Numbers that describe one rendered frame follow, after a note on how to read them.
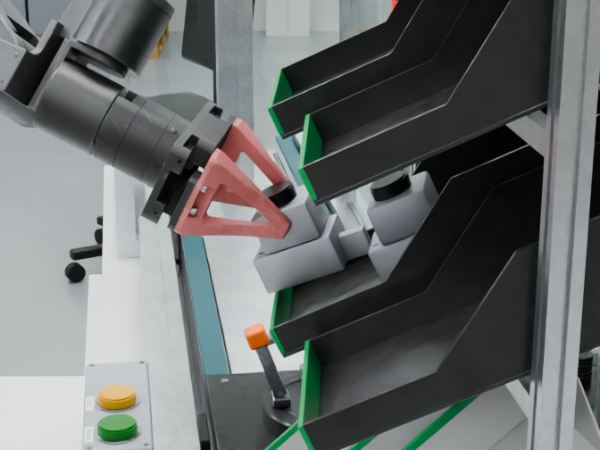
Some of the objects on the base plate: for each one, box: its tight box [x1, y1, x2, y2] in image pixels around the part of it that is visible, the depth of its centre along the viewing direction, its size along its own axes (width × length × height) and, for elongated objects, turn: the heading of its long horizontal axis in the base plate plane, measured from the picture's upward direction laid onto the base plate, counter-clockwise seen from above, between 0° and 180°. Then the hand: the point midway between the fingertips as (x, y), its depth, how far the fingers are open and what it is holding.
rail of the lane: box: [138, 216, 211, 450], centre depth 157 cm, size 6×89×11 cm, turn 8°
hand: (284, 213), depth 97 cm, fingers closed on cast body, 4 cm apart
